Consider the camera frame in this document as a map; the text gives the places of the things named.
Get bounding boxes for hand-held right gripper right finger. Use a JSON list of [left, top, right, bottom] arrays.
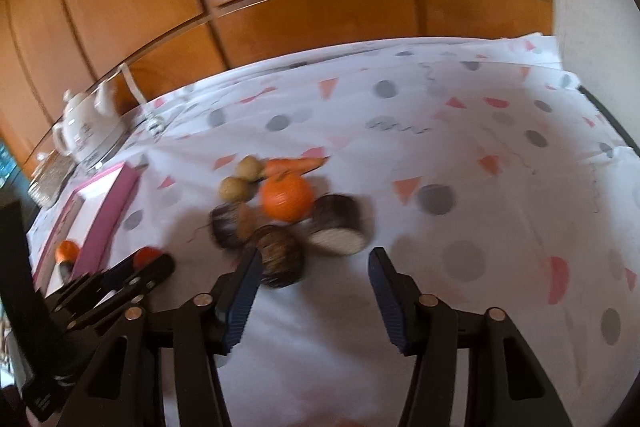
[[367, 247, 576, 427]]

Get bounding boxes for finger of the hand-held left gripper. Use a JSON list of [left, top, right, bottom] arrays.
[[45, 288, 148, 334], [60, 252, 176, 303]]

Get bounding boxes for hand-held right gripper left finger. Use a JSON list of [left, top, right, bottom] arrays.
[[57, 248, 264, 427]]

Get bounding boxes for dark brown round fruit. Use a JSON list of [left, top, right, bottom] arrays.
[[250, 225, 306, 289], [209, 203, 258, 250]]

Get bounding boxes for pink shallow box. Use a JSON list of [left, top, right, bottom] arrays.
[[30, 162, 141, 293]]

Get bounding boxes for dark brown fruit white end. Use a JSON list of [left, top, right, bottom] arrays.
[[306, 193, 370, 257]]

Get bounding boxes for small tan potato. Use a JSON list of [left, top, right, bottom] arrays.
[[219, 177, 256, 204], [236, 155, 264, 182]]

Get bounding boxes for large orange tangerine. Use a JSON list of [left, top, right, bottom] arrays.
[[259, 172, 315, 224]]

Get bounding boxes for woven wicker basket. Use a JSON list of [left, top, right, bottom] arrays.
[[27, 152, 76, 208]]

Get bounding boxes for small clear glass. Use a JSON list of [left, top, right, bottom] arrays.
[[145, 109, 168, 140]]

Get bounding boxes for dark glass door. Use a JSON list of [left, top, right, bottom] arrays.
[[0, 127, 23, 192]]

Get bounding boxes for orange carrot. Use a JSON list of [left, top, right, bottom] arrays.
[[257, 155, 332, 182]]

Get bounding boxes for white ceramic electric kettle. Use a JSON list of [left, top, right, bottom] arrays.
[[52, 79, 133, 170]]

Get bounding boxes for white patterned tablecloth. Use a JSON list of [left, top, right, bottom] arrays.
[[27, 34, 640, 427]]

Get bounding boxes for white power cable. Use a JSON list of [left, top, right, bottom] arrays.
[[116, 63, 166, 138]]

